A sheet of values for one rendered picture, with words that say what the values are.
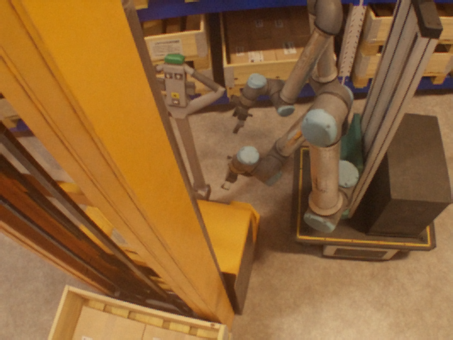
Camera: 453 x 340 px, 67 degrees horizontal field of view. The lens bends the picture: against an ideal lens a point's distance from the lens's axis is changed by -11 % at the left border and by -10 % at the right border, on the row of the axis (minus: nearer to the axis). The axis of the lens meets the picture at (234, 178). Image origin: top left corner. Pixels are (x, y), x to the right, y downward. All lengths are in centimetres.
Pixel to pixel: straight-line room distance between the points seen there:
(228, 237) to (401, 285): 142
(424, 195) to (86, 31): 182
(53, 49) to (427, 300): 265
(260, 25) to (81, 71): 288
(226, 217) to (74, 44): 144
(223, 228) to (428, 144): 121
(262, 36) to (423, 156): 164
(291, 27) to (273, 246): 175
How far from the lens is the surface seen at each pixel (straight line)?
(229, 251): 168
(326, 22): 165
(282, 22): 327
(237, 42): 307
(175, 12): 246
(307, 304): 254
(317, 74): 209
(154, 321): 197
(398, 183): 199
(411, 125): 224
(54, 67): 37
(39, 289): 298
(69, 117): 44
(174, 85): 166
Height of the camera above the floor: 249
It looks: 61 degrees down
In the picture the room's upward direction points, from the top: 7 degrees counter-clockwise
